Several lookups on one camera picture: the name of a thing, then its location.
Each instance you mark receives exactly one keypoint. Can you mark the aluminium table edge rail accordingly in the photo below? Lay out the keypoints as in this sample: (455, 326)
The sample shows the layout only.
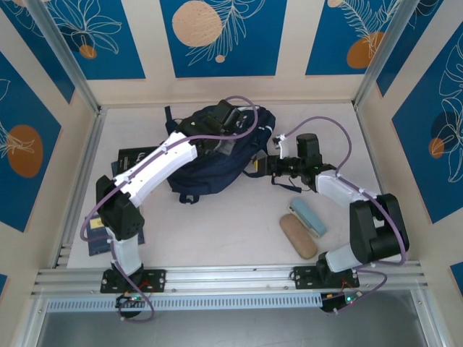
(84, 180)
(369, 144)

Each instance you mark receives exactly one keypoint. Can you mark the circuit board with green light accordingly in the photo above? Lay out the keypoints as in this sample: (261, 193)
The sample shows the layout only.
(343, 299)
(131, 299)

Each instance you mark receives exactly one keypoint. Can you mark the navy blue backpack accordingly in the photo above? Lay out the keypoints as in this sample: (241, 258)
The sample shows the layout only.
(202, 180)

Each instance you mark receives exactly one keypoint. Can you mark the navy book with yellow label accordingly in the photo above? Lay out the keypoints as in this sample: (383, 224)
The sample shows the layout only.
(96, 246)

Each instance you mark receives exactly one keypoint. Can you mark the light blue pencil case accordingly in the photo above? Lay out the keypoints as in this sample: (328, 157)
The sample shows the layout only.
(307, 217)

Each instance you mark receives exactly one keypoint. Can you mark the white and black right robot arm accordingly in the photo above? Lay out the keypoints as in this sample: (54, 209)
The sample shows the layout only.
(336, 189)

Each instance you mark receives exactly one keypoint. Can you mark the long aluminium base rail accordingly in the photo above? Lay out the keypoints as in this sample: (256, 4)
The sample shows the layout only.
(224, 276)

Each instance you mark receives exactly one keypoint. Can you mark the aluminium frame post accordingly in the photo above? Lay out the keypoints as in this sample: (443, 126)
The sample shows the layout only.
(380, 54)
(65, 54)

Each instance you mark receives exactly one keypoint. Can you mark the beige glasses case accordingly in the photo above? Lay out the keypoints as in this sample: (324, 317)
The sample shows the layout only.
(298, 236)

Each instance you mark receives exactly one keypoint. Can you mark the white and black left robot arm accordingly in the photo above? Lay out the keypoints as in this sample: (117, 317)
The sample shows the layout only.
(159, 170)

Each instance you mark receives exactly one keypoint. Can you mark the grey metal panel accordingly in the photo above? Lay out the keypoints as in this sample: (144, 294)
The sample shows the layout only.
(231, 330)

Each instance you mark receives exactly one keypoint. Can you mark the black book with yellow title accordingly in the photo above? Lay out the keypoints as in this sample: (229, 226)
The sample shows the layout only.
(132, 159)

